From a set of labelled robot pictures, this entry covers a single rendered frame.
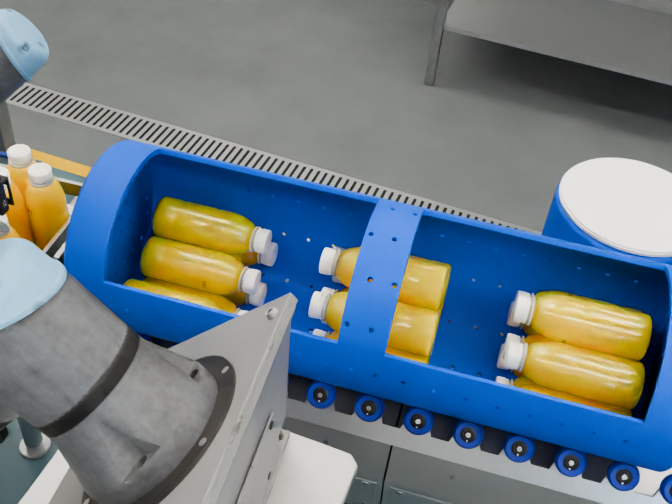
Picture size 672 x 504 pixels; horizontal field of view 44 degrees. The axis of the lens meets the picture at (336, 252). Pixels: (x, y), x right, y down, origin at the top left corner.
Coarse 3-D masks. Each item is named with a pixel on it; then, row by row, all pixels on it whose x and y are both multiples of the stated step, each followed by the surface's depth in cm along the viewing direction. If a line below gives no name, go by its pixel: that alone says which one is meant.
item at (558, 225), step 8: (552, 200) 159; (552, 208) 157; (560, 208) 153; (552, 216) 156; (560, 216) 152; (568, 216) 151; (552, 224) 156; (560, 224) 153; (568, 224) 150; (544, 232) 161; (552, 232) 156; (560, 232) 153; (568, 232) 151; (576, 232) 149; (584, 232) 148; (568, 240) 151; (576, 240) 149; (584, 240) 148; (592, 240) 147; (600, 248) 146; (608, 248) 145; (640, 256) 144
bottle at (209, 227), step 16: (160, 208) 129; (176, 208) 129; (192, 208) 129; (208, 208) 129; (160, 224) 129; (176, 224) 128; (192, 224) 128; (208, 224) 127; (224, 224) 127; (240, 224) 128; (176, 240) 130; (192, 240) 129; (208, 240) 128; (224, 240) 127; (240, 240) 127
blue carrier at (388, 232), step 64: (128, 192) 130; (192, 192) 138; (256, 192) 134; (320, 192) 127; (64, 256) 116; (128, 256) 136; (320, 256) 138; (384, 256) 110; (448, 256) 132; (512, 256) 128; (576, 256) 123; (128, 320) 120; (192, 320) 116; (320, 320) 136; (384, 320) 109; (384, 384) 114; (448, 384) 110; (576, 448) 114; (640, 448) 108
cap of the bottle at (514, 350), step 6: (510, 342) 115; (516, 342) 115; (510, 348) 114; (516, 348) 114; (522, 348) 114; (510, 354) 114; (516, 354) 114; (504, 360) 117; (510, 360) 114; (516, 360) 114; (504, 366) 115; (510, 366) 115; (516, 366) 114
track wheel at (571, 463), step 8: (560, 448) 120; (568, 448) 119; (560, 456) 119; (568, 456) 119; (576, 456) 119; (584, 456) 119; (560, 464) 119; (568, 464) 119; (576, 464) 119; (584, 464) 119; (560, 472) 120; (568, 472) 119; (576, 472) 119
